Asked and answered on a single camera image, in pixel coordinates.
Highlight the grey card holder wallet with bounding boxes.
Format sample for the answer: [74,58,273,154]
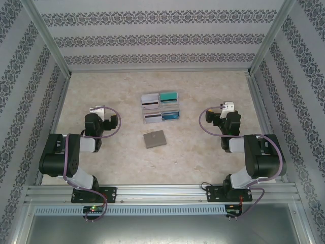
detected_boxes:
[143,130,167,149]

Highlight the clear acrylic card stand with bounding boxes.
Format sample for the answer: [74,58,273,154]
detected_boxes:
[141,91,181,125]

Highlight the blue cards stack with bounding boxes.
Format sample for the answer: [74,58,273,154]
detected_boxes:
[161,111,180,121]

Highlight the white cards with black stripe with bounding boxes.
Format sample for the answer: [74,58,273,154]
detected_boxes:
[141,93,160,110]

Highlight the teal cards stack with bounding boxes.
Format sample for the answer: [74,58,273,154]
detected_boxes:
[159,91,178,104]

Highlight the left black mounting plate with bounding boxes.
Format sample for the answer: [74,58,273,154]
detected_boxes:
[71,187,118,204]

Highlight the black mounting plate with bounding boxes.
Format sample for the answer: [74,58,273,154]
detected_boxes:
[205,185,253,203]
[71,187,118,204]

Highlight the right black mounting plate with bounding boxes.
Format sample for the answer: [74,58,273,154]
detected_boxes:
[205,185,253,203]

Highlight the left circuit board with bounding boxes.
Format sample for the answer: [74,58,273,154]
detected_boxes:
[83,205,105,214]

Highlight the circuit board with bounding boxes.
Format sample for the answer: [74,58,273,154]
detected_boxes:
[226,204,243,216]
[83,205,105,214]

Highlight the right circuit board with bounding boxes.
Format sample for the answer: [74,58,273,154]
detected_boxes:
[226,204,243,216]

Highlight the grey metal sheet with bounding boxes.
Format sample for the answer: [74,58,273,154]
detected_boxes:
[24,203,312,244]

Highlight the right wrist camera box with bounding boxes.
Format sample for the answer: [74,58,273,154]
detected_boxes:
[219,101,236,119]

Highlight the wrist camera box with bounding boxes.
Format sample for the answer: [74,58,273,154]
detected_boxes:
[219,101,236,119]
[89,105,106,120]

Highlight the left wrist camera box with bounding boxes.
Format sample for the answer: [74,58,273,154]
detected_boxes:
[89,105,106,120]

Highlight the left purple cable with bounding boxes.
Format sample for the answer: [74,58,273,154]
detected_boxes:
[62,106,122,222]

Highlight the purple cable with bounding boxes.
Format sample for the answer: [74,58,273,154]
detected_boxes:
[62,106,122,222]
[199,105,284,220]

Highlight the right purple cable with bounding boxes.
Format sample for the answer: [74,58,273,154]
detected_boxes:
[199,105,284,220]

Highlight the right aluminium side rail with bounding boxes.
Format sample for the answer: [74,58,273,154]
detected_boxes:
[245,72,289,184]

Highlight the aluminium side rail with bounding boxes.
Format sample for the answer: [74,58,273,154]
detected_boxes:
[34,73,71,186]
[245,72,289,184]

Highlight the left aluminium side rail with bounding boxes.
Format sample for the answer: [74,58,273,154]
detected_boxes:
[34,73,71,186]

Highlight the right aluminium frame post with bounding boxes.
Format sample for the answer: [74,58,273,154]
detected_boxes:
[247,0,297,76]

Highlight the aluminium frame post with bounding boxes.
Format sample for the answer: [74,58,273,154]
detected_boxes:
[24,0,72,77]
[247,0,297,76]

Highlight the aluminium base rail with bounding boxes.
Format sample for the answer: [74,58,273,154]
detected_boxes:
[24,185,302,204]

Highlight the left aluminium frame post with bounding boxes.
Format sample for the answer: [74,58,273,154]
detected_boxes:
[24,0,72,77]

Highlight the slotted grey cable duct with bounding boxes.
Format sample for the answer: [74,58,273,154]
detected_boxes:
[34,205,226,216]

